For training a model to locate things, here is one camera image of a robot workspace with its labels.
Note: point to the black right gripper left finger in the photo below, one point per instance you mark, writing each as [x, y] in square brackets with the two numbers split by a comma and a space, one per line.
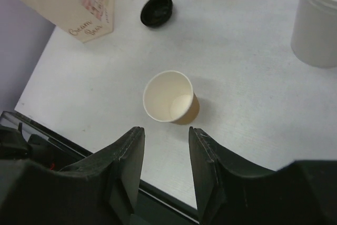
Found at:
[119, 165]

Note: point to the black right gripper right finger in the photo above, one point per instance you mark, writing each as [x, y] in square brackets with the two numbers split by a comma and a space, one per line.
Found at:
[229, 189]

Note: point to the brown paper coffee cup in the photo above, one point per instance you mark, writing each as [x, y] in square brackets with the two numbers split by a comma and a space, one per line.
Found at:
[169, 97]

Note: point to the black plastic cup lid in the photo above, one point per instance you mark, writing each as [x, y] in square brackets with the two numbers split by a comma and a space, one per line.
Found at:
[156, 13]

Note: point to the white cylindrical straw holder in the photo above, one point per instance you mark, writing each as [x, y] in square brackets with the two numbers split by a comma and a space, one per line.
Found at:
[313, 38]

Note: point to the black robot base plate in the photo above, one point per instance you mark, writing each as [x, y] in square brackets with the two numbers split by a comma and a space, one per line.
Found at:
[34, 190]

